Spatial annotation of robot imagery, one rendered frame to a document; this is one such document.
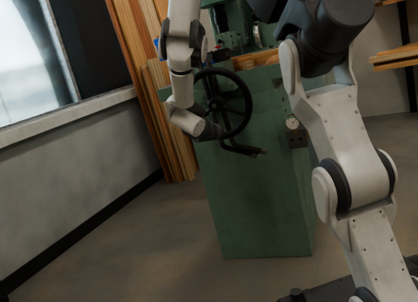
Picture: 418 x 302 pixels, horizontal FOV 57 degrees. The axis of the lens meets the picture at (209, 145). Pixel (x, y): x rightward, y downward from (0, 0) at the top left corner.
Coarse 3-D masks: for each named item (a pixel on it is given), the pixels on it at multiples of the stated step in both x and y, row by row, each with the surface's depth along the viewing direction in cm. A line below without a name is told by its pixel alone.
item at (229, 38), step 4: (228, 32) 170; (232, 32) 175; (216, 36) 172; (220, 36) 172; (224, 36) 171; (228, 36) 171; (232, 36) 175; (216, 40) 173; (224, 40) 172; (228, 40) 171; (232, 40) 174; (236, 40) 181; (216, 44) 173; (220, 44) 173; (224, 44) 172; (228, 44) 172; (232, 44) 173; (236, 44) 180; (220, 48) 174; (228, 48) 177
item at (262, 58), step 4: (272, 52) 171; (276, 52) 170; (256, 56) 174; (260, 56) 173; (264, 56) 173; (268, 56) 172; (256, 60) 174; (260, 60) 174; (264, 60) 173; (256, 64) 175
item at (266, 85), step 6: (276, 78) 170; (252, 84) 162; (258, 84) 162; (264, 84) 161; (270, 84) 160; (276, 84) 168; (234, 90) 166; (240, 90) 165; (252, 90) 163; (258, 90) 162; (264, 90) 162; (204, 96) 171; (234, 96) 167; (198, 102) 172; (204, 102) 172
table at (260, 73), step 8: (264, 64) 167; (272, 64) 158; (240, 72) 162; (248, 72) 161; (256, 72) 160; (264, 72) 159; (272, 72) 158; (280, 72) 157; (248, 80) 162; (256, 80) 161; (264, 80) 160; (160, 88) 179; (168, 88) 175; (224, 88) 157; (232, 88) 156; (160, 96) 177; (168, 96) 176; (200, 96) 161
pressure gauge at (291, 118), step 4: (288, 116) 156; (292, 116) 155; (288, 120) 156; (292, 120) 156; (296, 120) 155; (288, 124) 157; (292, 124) 156; (296, 124) 156; (288, 128) 157; (292, 128) 157; (296, 128) 156; (296, 132) 159
